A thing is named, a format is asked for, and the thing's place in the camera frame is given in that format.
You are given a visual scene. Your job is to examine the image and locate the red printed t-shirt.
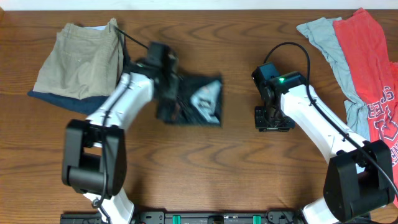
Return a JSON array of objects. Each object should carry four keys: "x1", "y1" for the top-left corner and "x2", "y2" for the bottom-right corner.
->
[{"x1": 333, "y1": 8, "x2": 397, "y2": 184}]

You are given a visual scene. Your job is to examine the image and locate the folded khaki shorts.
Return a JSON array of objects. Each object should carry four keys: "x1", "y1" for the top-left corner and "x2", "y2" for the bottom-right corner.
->
[{"x1": 33, "y1": 18, "x2": 124, "y2": 100}]

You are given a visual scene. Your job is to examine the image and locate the grey t-shirt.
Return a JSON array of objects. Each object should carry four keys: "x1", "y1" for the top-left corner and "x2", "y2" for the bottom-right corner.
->
[{"x1": 297, "y1": 17, "x2": 371, "y2": 141}]

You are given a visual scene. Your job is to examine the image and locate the black cycling jersey with logos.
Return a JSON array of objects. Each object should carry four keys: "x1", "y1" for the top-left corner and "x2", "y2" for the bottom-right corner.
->
[{"x1": 156, "y1": 75, "x2": 223, "y2": 127}]

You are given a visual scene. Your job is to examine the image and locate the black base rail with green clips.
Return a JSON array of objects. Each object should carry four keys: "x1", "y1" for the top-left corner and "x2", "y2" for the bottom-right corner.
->
[{"x1": 60, "y1": 208, "x2": 373, "y2": 224}]

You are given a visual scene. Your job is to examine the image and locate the folded navy blue garment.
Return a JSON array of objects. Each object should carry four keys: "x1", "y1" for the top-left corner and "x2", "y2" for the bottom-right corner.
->
[{"x1": 27, "y1": 90, "x2": 108, "y2": 115}]

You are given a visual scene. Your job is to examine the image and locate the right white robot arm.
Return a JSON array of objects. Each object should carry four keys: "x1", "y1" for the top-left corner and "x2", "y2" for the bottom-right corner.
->
[{"x1": 252, "y1": 71, "x2": 397, "y2": 223}]

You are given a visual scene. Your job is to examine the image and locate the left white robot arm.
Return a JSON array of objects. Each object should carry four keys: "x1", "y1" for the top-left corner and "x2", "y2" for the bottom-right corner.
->
[{"x1": 62, "y1": 59, "x2": 178, "y2": 223}]

